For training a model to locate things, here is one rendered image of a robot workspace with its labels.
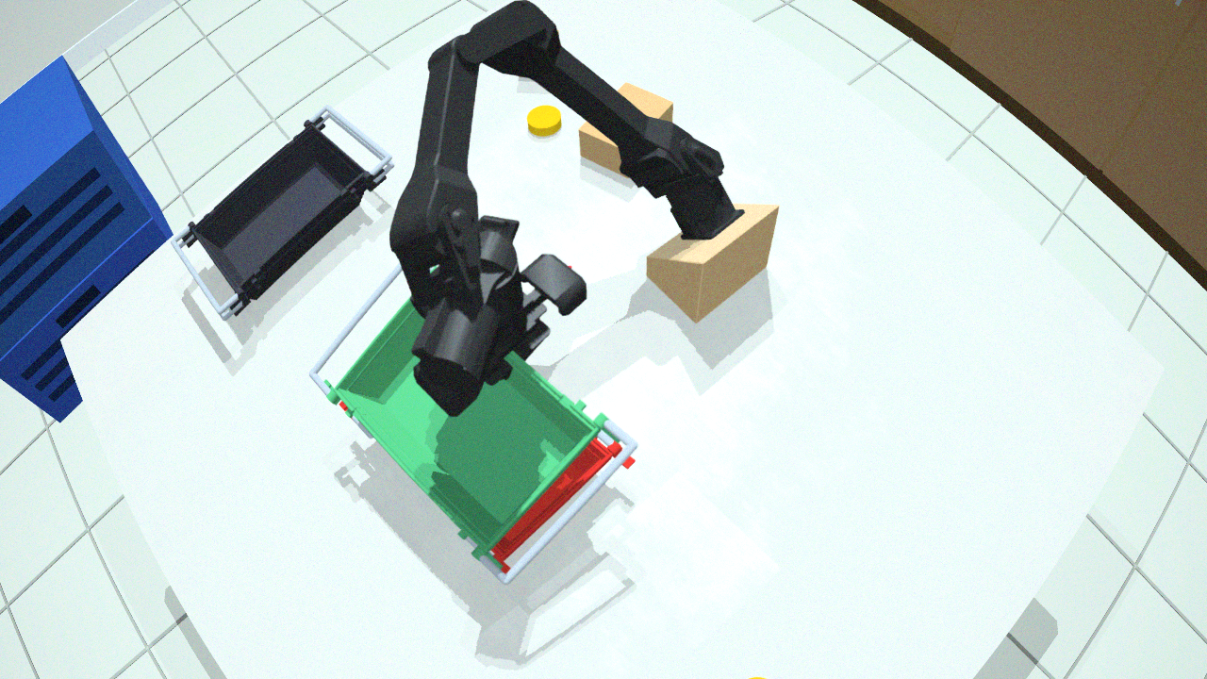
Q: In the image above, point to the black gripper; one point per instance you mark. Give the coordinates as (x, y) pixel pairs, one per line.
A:
(522, 330)

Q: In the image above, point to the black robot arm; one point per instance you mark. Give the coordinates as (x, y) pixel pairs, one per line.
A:
(436, 222)

